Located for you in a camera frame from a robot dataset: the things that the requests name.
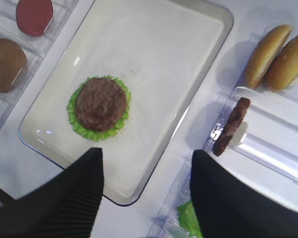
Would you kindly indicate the brown meat patty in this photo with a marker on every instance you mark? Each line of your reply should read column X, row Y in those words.
column 234, row 121
column 100, row 104

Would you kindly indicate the bread bun slice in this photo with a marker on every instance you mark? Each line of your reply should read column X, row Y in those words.
column 284, row 70
column 264, row 54

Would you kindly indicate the red tomato slice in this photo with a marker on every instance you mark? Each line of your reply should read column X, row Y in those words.
column 34, row 16

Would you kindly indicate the white rectangular tray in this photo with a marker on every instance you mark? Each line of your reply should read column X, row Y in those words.
column 161, row 50

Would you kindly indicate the green lettuce on tray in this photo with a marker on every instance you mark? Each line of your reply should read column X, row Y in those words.
column 87, row 133

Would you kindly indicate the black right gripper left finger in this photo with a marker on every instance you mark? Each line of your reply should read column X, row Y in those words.
column 64, row 207

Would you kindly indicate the clear acrylic food rack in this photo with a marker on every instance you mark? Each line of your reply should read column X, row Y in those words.
column 266, row 161

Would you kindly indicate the green lettuce leaf in rack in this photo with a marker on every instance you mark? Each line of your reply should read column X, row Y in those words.
column 188, row 220

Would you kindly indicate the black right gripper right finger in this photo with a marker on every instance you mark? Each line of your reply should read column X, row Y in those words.
column 227, row 208

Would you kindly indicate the brown bread bun left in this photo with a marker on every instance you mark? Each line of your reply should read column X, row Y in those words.
column 12, row 61

